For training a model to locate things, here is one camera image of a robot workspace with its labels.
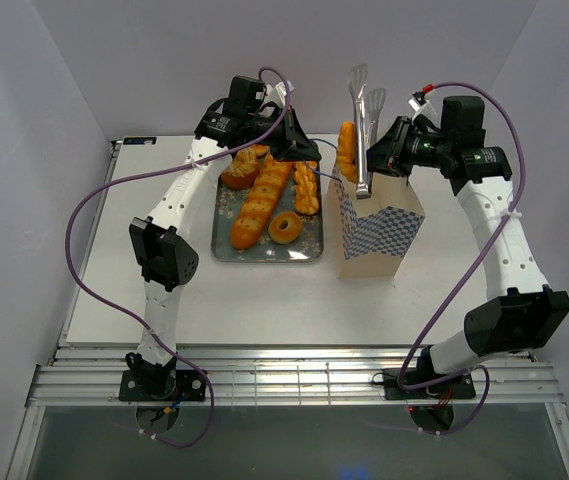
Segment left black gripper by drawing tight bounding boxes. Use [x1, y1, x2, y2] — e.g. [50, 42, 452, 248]
[247, 105, 322, 163]

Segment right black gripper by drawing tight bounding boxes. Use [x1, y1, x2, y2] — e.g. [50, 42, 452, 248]
[353, 116, 452, 178]

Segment striped croissant bread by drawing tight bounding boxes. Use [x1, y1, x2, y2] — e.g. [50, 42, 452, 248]
[336, 122, 358, 183]

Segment metal tongs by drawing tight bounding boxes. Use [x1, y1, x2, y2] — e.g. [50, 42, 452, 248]
[348, 64, 386, 200]

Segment blue checkered paper bag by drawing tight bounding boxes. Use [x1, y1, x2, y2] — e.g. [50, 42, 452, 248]
[308, 137, 426, 280]

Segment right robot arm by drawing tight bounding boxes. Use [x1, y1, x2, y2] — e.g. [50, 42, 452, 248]
[367, 96, 569, 397]

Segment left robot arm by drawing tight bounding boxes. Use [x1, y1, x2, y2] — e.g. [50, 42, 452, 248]
[129, 76, 320, 400]

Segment long baguette bread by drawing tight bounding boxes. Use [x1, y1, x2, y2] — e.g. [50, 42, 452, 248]
[230, 154, 293, 250]

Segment sugared round cake bread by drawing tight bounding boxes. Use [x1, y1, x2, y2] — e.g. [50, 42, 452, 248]
[220, 147, 260, 190]

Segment small round bun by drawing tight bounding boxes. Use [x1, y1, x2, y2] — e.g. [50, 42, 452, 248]
[252, 145, 270, 158]

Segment twisted orange pastry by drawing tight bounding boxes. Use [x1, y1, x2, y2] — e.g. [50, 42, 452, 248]
[293, 162, 320, 216]

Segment metal baking tray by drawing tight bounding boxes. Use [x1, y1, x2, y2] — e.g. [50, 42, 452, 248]
[211, 156, 324, 263]

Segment left logo sticker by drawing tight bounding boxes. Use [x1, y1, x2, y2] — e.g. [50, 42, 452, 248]
[122, 137, 157, 145]

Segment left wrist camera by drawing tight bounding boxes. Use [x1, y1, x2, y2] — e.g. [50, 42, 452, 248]
[263, 81, 294, 108]

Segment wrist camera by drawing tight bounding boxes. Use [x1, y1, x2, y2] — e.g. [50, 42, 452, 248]
[408, 84, 438, 124]
[263, 81, 294, 108]

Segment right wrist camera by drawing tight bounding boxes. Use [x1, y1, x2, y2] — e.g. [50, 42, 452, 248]
[408, 84, 438, 124]

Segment ring donut bread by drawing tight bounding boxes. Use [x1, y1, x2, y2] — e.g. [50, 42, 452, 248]
[268, 211, 302, 245]

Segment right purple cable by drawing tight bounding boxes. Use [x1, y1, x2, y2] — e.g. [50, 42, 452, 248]
[363, 82, 524, 435]

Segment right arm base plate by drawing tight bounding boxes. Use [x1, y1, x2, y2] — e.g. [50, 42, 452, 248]
[372, 367, 476, 401]

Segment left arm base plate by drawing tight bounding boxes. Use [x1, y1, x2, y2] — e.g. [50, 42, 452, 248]
[118, 369, 207, 402]

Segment aluminium frame rail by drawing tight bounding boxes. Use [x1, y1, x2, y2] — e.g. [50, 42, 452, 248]
[27, 346, 565, 407]

